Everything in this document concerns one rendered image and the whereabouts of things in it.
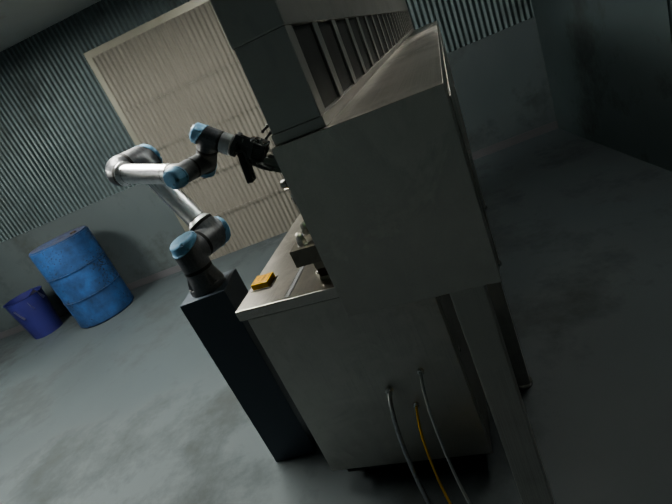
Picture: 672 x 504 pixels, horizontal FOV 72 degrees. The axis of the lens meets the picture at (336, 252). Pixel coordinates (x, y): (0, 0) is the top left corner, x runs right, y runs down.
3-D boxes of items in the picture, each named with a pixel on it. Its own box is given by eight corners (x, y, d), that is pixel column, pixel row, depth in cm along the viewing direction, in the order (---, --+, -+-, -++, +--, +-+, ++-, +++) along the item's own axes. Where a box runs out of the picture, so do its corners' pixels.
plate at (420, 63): (413, 77, 346) (400, 36, 335) (449, 62, 337) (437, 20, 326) (336, 320, 77) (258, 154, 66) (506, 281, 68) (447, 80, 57)
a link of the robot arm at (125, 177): (85, 165, 177) (171, 164, 152) (109, 154, 185) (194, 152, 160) (99, 193, 183) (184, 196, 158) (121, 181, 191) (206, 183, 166)
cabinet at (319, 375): (391, 229, 408) (355, 138, 376) (464, 208, 386) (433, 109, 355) (339, 487, 189) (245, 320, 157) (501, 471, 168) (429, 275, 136)
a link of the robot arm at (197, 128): (197, 137, 169) (198, 116, 164) (225, 147, 169) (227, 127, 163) (187, 147, 164) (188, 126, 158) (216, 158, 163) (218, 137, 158)
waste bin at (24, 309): (77, 314, 559) (50, 277, 539) (57, 333, 521) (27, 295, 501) (44, 326, 568) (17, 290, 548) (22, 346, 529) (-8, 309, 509)
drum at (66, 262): (143, 289, 543) (97, 217, 507) (119, 318, 485) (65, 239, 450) (98, 306, 554) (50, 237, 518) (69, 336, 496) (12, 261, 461)
